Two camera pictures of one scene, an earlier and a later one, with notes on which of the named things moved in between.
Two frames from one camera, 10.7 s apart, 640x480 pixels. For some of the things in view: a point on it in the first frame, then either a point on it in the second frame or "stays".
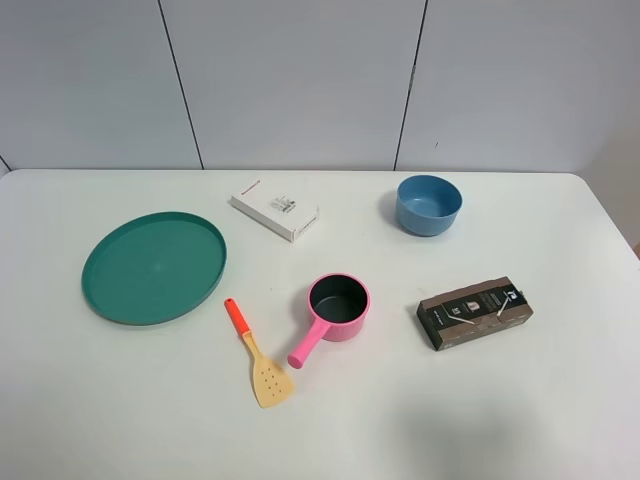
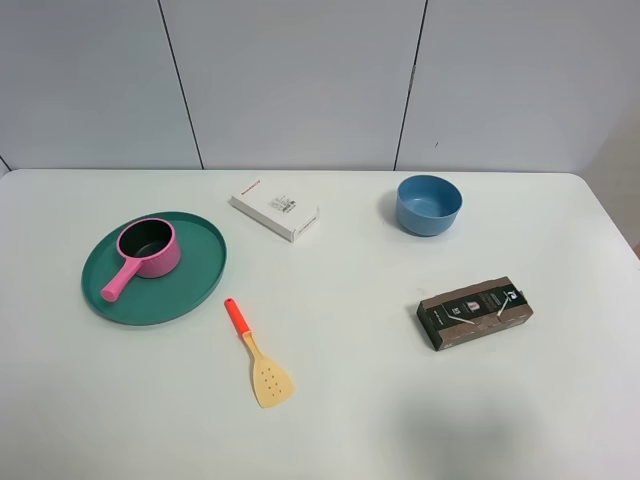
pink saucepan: x=338 y=304 to x=149 y=248
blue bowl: x=427 y=205 stays
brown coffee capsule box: x=473 y=313 stays
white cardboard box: x=277 y=210 stays
